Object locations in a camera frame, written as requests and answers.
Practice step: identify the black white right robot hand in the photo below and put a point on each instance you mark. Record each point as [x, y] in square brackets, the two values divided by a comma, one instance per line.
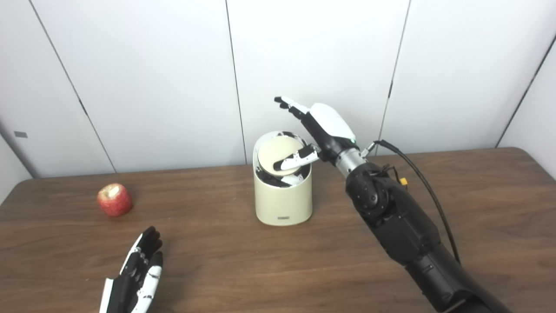
[330, 126]

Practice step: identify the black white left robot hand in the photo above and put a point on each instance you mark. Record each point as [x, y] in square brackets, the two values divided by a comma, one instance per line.
[126, 291]

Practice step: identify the cream round bin lid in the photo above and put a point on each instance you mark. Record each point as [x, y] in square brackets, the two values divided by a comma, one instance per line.
[276, 150]

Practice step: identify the cream-colored bin body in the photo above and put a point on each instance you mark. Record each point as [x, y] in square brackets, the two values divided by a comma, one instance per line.
[282, 202]

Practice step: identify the red apple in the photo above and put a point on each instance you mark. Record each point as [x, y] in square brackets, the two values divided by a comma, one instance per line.
[115, 201]

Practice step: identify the small gray wall label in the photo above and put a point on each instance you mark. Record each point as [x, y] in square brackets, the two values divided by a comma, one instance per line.
[20, 134]

